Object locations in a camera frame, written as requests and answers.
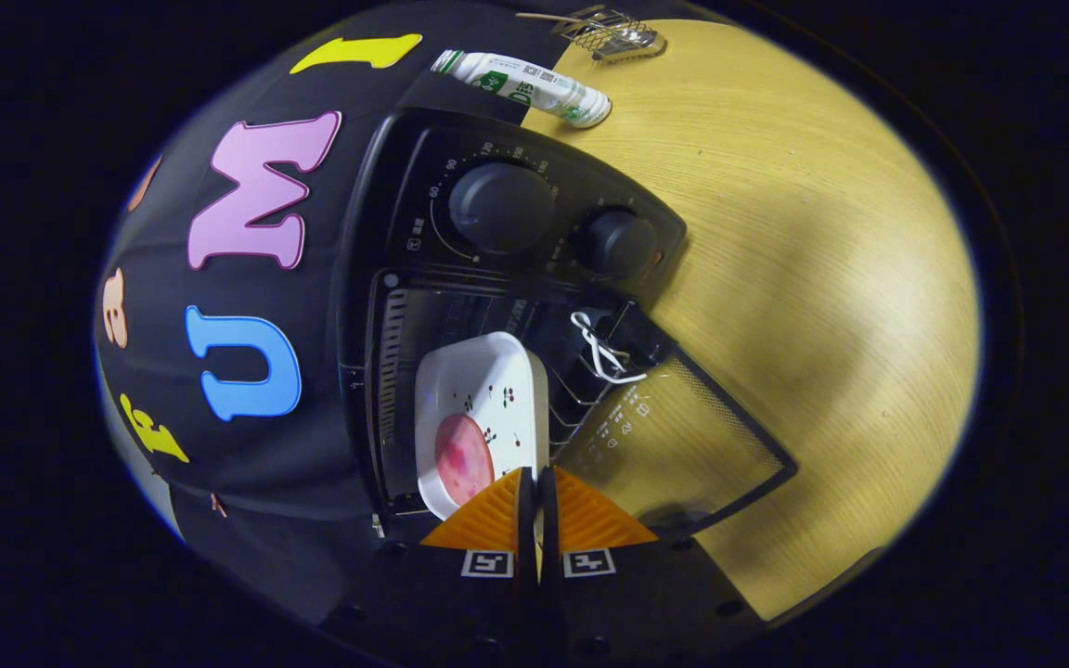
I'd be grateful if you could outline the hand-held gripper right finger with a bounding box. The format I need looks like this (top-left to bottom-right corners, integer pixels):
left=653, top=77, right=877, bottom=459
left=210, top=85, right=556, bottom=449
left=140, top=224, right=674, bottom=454
left=538, top=466, right=769, bottom=663

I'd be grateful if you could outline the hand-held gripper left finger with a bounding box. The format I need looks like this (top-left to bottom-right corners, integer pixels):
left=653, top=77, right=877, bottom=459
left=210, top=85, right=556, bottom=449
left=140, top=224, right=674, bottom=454
left=307, top=467, right=537, bottom=665

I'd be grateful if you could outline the pink ham slice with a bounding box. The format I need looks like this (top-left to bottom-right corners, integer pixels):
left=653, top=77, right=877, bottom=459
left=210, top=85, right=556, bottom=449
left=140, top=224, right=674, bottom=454
left=434, top=414, right=496, bottom=502

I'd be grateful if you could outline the white square plate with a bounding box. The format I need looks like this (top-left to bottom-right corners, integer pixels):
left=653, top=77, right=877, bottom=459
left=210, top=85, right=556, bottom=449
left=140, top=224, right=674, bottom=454
left=414, top=331, right=551, bottom=520

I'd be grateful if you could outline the black toaster oven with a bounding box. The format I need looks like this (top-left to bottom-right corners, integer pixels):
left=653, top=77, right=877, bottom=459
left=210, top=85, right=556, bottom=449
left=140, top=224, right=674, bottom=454
left=335, top=107, right=797, bottom=544

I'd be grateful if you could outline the black backdrop cloth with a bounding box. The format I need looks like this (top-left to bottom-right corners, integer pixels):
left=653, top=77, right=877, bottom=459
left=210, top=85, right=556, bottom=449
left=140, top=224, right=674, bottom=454
left=94, top=0, right=554, bottom=618

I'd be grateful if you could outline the white bottle green label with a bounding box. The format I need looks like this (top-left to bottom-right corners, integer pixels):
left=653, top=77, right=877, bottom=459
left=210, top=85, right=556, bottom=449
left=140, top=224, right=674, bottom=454
left=431, top=50, right=612, bottom=130

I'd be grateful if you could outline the white cord loop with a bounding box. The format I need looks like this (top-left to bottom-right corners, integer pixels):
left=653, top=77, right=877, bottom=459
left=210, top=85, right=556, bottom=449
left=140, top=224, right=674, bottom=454
left=571, top=311, right=648, bottom=385

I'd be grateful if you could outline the wire mesh basket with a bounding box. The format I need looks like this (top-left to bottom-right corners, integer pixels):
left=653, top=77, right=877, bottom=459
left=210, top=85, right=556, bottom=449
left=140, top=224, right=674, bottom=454
left=553, top=5, right=668, bottom=63

